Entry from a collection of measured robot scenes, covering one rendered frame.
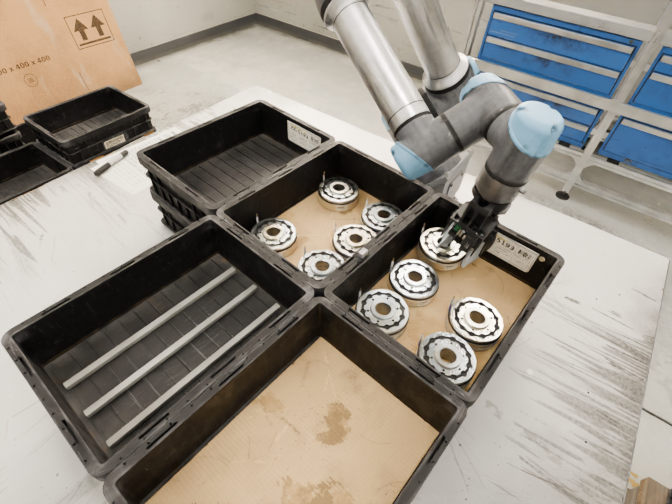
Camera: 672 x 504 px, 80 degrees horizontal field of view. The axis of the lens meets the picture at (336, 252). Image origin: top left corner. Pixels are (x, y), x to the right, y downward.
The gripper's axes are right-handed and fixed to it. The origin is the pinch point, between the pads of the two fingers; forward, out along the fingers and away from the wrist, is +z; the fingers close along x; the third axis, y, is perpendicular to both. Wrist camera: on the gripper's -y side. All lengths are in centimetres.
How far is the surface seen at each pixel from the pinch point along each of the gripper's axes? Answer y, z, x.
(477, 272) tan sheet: -2.3, 3.4, 5.9
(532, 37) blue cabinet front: -174, 16, -47
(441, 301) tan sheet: 10.1, 3.6, 4.0
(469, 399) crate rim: 30.8, -8.3, 16.5
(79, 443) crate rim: 70, -4, -19
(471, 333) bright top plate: 15.0, -0.4, 12.0
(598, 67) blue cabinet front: -176, 16, -12
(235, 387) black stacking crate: 52, -2, -11
